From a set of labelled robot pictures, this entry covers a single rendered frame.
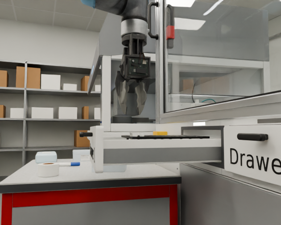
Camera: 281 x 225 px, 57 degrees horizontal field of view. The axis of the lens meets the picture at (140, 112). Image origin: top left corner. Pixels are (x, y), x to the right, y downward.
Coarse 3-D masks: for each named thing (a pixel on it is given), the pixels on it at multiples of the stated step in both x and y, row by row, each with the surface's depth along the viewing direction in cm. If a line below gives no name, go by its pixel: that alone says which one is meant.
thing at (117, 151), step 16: (112, 144) 63; (128, 144) 64; (144, 144) 65; (160, 144) 66; (176, 144) 67; (192, 144) 68; (208, 144) 69; (112, 160) 62; (128, 160) 63; (144, 160) 64; (160, 160) 65; (176, 160) 66; (192, 160) 67; (208, 160) 68
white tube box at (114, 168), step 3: (114, 165) 97; (117, 165) 97; (120, 165) 97; (123, 165) 97; (126, 165) 105; (93, 168) 98; (105, 168) 97; (108, 168) 97; (111, 168) 97; (114, 168) 97; (117, 168) 97; (120, 168) 97; (123, 168) 97; (126, 168) 105; (93, 171) 97; (105, 171) 97; (108, 171) 97; (111, 171) 97; (114, 171) 97; (117, 171) 97; (120, 171) 97; (123, 171) 97
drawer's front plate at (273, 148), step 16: (224, 128) 65; (240, 128) 58; (256, 128) 53; (272, 128) 49; (224, 144) 64; (240, 144) 58; (256, 144) 53; (272, 144) 49; (224, 160) 64; (256, 160) 53; (272, 160) 49; (256, 176) 53; (272, 176) 49
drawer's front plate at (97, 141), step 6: (96, 126) 60; (102, 126) 61; (96, 132) 60; (102, 132) 60; (90, 138) 86; (96, 138) 60; (102, 138) 60; (96, 144) 60; (102, 144) 60; (90, 150) 84; (96, 150) 60; (102, 150) 60; (90, 156) 84; (96, 156) 60; (102, 156) 60; (96, 162) 60; (102, 162) 60; (96, 168) 60; (102, 168) 60
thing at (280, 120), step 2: (272, 118) 51; (274, 118) 51; (276, 118) 50; (278, 118) 50; (280, 118) 49; (258, 120) 55; (260, 120) 54; (262, 120) 54; (264, 120) 53; (266, 120) 53; (268, 120) 52; (270, 120) 52; (272, 120) 51; (274, 120) 51; (276, 120) 50; (278, 120) 50; (280, 120) 49; (258, 122) 55; (260, 122) 54; (262, 122) 54; (264, 122) 53; (266, 122) 53; (268, 122) 52; (270, 122) 52; (272, 122) 51; (274, 122) 51; (276, 122) 50; (278, 122) 50; (280, 122) 49
